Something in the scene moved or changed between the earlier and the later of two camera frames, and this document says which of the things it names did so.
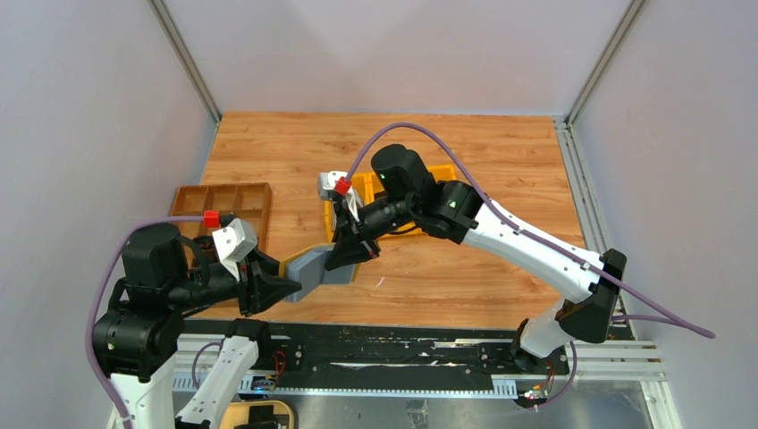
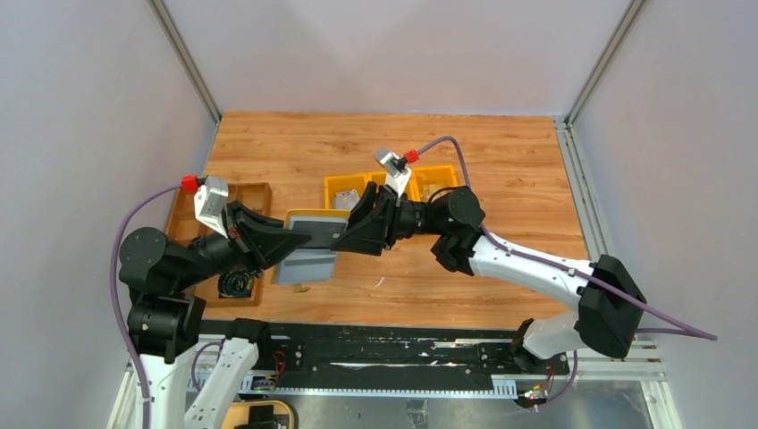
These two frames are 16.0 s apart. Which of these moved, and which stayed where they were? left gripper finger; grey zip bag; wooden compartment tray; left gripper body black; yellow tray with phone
Moved: grey zip bag; left gripper body black; left gripper finger
Stayed: wooden compartment tray; yellow tray with phone
